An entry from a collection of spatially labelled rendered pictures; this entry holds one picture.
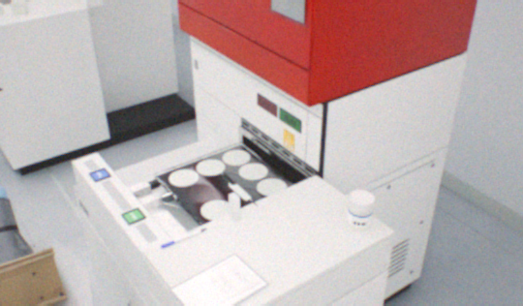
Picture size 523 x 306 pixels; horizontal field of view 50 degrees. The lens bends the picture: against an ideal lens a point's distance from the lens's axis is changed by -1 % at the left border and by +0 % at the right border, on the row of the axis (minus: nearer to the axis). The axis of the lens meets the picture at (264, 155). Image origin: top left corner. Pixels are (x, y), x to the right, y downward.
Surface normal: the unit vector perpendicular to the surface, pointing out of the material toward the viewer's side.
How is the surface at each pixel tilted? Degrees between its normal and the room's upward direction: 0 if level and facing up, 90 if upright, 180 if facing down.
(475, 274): 0
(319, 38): 90
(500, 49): 90
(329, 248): 0
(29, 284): 90
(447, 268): 0
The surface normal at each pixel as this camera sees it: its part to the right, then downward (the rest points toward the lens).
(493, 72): -0.81, 0.32
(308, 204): 0.00, -0.84
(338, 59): 0.58, 0.44
